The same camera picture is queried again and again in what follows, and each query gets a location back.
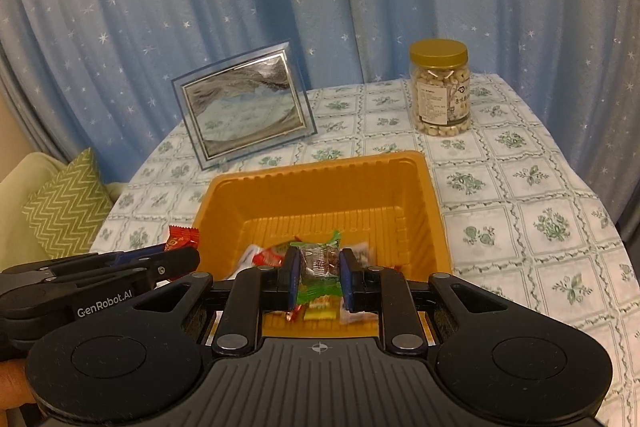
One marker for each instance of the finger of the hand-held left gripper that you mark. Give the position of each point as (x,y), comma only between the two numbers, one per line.
(170,263)
(140,254)

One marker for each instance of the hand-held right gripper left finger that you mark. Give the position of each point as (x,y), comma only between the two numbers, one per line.
(294,279)

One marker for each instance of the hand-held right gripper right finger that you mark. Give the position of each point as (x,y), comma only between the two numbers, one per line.
(346,281)

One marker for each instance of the silver snack packet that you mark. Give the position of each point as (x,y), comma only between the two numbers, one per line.
(362,256)

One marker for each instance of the green candy packet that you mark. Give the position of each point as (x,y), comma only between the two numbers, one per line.
(320,264)

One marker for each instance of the white red snack packet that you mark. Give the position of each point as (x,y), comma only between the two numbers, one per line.
(260,258)

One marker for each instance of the yellow snack packet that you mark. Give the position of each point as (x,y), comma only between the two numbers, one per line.
(320,313)

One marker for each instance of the orange plastic tray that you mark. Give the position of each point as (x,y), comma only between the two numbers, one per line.
(325,192)

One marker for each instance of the person's left hand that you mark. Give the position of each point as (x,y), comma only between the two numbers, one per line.
(11,382)

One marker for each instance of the green zigzag cushion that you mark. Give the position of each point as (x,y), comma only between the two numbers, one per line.
(65,207)

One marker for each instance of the pale yellow sofa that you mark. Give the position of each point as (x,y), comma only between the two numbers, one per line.
(15,227)

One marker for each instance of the floral tablecloth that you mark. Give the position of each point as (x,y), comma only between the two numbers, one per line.
(500,187)

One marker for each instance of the clear jar with gold lid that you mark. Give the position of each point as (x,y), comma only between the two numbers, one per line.
(442,92)

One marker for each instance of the glass picture frame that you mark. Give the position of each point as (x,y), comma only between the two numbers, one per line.
(245,107)

